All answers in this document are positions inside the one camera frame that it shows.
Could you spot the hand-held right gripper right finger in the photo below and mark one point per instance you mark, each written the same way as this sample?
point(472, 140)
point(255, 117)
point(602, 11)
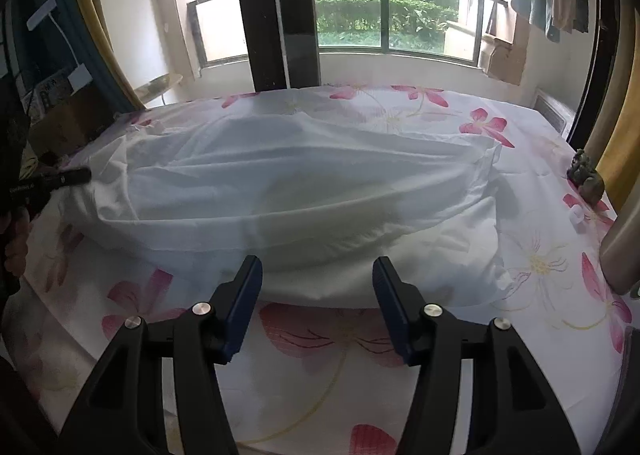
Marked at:
point(390, 305)

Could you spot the white outdoor air conditioner unit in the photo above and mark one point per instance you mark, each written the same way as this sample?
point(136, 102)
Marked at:
point(552, 112)

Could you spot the metal thermos flask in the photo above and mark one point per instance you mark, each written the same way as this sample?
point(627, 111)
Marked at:
point(622, 255)

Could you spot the small printed carton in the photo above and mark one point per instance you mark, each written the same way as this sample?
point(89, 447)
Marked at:
point(50, 90)

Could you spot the yellow curtain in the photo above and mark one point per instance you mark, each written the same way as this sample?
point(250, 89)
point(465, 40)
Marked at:
point(107, 60)
point(622, 150)

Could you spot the round gold side table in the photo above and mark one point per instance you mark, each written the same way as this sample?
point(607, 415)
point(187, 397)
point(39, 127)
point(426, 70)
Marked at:
point(157, 85)

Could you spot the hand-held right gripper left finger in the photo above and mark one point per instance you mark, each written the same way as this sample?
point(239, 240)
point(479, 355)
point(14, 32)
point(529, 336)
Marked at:
point(245, 305)

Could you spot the small white cap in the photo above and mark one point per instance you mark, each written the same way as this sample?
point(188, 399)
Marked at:
point(580, 220)

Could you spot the green figurine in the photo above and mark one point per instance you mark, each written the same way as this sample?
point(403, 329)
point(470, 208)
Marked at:
point(587, 180)

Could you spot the black sliding door frame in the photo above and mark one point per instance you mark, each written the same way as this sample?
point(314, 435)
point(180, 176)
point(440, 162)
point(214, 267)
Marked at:
point(260, 10)

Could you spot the white pillowcase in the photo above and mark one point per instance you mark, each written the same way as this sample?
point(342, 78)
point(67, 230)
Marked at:
point(300, 185)

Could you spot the balcony cardboard box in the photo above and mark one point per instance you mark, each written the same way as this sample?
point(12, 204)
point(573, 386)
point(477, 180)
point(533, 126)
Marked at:
point(505, 62)

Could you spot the brown cardboard box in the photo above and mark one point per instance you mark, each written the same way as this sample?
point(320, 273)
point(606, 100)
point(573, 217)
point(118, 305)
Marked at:
point(75, 120)

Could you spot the teal curtain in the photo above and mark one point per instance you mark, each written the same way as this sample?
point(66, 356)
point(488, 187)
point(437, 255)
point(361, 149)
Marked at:
point(82, 30)

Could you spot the floral bedsheet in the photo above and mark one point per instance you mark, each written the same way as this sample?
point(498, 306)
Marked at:
point(320, 385)

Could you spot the person's left hand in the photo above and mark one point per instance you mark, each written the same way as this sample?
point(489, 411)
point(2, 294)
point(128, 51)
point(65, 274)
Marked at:
point(16, 245)

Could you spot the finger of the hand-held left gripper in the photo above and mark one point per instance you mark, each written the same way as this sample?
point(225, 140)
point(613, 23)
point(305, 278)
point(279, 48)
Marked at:
point(67, 178)

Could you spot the balcony glass railing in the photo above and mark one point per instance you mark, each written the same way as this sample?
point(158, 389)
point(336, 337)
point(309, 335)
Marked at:
point(382, 15)

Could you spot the black window side frame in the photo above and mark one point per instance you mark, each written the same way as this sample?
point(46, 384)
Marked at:
point(600, 60)

